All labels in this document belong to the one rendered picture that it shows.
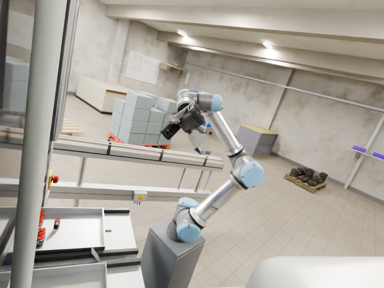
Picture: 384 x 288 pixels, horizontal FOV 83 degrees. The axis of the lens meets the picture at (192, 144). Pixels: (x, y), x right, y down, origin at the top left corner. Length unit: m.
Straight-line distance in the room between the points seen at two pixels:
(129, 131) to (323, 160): 6.30
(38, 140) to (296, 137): 8.33
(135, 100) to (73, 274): 3.55
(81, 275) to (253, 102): 8.61
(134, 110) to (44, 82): 4.00
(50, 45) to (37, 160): 0.13
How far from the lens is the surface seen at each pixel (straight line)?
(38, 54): 0.28
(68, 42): 0.54
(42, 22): 0.28
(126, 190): 2.15
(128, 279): 1.01
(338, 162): 8.28
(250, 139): 7.06
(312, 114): 8.40
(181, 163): 2.12
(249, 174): 1.03
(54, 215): 1.25
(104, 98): 6.94
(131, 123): 4.32
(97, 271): 1.02
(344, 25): 4.21
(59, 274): 1.01
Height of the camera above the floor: 1.64
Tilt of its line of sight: 15 degrees down
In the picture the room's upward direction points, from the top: 17 degrees clockwise
